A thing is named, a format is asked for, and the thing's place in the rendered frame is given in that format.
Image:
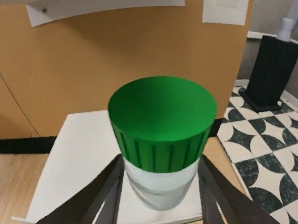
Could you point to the white bottle with green cap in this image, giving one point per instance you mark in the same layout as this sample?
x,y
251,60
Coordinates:
x,y
161,125

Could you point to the tan wooden wall panel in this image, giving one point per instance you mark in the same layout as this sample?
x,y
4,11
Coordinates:
x,y
61,57

